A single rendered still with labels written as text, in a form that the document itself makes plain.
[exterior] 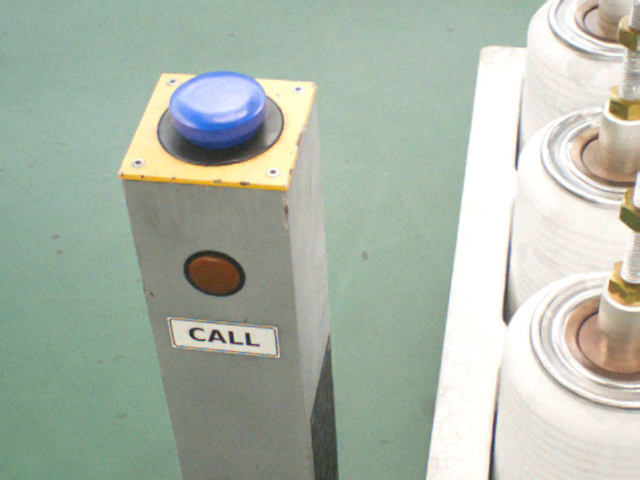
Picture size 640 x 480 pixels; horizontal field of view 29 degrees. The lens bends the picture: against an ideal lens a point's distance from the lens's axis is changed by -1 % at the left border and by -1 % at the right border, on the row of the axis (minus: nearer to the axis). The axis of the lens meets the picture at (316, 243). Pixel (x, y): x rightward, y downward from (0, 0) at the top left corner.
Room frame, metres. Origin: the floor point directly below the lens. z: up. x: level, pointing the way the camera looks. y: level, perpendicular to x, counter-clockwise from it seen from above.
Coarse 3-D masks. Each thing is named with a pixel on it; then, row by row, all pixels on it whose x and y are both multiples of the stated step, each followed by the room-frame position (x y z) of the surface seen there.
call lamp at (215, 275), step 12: (192, 264) 0.38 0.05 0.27; (204, 264) 0.38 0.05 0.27; (216, 264) 0.38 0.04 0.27; (228, 264) 0.38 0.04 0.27; (192, 276) 0.38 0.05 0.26; (204, 276) 0.38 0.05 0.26; (216, 276) 0.38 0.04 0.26; (228, 276) 0.37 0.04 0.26; (204, 288) 0.38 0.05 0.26; (216, 288) 0.38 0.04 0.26; (228, 288) 0.38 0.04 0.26
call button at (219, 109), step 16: (192, 80) 0.43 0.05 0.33; (208, 80) 0.42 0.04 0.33; (224, 80) 0.42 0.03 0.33; (240, 80) 0.42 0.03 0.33; (176, 96) 0.42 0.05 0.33; (192, 96) 0.41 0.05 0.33; (208, 96) 0.41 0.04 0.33; (224, 96) 0.41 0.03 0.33; (240, 96) 0.41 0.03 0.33; (256, 96) 0.41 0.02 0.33; (176, 112) 0.41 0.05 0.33; (192, 112) 0.40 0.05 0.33; (208, 112) 0.40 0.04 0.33; (224, 112) 0.40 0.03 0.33; (240, 112) 0.40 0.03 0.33; (256, 112) 0.40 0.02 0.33; (176, 128) 0.40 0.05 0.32; (192, 128) 0.40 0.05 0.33; (208, 128) 0.39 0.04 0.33; (224, 128) 0.39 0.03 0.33; (240, 128) 0.40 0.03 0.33; (256, 128) 0.41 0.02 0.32; (208, 144) 0.40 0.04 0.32; (224, 144) 0.40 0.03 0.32
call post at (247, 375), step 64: (128, 192) 0.39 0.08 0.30; (192, 192) 0.38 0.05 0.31; (256, 192) 0.38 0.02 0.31; (320, 192) 0.43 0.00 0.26; (192, 256) 0.38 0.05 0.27; (256, 256) 0.38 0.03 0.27; (320, 256) 0.43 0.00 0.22; (192, 320) 0.38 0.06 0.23; (256, 320) 0.38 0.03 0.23; (320, 320) 0.42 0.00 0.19; (192, 384) 0.38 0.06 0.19; (256, 384) 0.38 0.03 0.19; (320, 384) 0.40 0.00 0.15; (192, 448) 0.39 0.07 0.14; (256, 448) 0.38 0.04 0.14; (320, 448) 0.39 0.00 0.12
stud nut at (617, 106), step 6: (618, 84) 0.46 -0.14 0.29; (612, 90) 0.45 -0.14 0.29; (618, 90) 0.45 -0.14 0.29; (612, 96) 0.45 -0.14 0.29; (618, 96) 0.45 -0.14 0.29; (612, 102) 0.45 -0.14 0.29; (618, 102) 0.45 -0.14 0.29; (624, 102) 0.44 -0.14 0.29; (630, 102) 0.44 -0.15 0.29; (636, 102) 0.44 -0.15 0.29; (612, 108) 0.45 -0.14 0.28; (618, 108) 0.44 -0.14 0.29; (624, 108) 0.44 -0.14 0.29; (630, 108) 0.44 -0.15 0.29; (636, 108) 0.44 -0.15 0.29; (618, 114) 0.44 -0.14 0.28; (624, 114) 0.44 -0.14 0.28; (630, 114) 0.44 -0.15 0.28; (636, 114) 0.44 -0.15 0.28
